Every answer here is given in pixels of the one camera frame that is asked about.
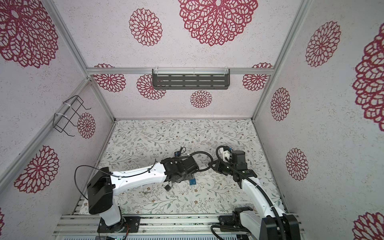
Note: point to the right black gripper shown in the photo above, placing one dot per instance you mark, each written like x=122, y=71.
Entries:
x=218, y=167

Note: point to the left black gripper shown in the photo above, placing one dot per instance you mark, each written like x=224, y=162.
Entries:
x=187, y=176

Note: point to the blue padlock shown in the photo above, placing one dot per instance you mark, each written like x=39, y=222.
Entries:
x=192, y=182

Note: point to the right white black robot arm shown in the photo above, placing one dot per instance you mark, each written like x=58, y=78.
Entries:
x=258, y=198

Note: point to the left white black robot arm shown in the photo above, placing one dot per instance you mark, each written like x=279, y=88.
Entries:
x=106, y=184

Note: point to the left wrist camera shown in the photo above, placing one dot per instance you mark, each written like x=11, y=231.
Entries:
x=179, y=153

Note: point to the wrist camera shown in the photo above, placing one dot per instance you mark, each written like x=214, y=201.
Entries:
x=179, y=153
x=226, y=154

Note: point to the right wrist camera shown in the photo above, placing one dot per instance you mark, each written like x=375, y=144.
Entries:
x=226, y=154

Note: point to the grey slotted wall shelf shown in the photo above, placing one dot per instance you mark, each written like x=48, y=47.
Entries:
x=191, y=80

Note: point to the black wire wall basket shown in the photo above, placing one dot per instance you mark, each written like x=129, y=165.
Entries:
x=73, y=106

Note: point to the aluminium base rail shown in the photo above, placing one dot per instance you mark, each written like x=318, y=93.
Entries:
x=148, y=227

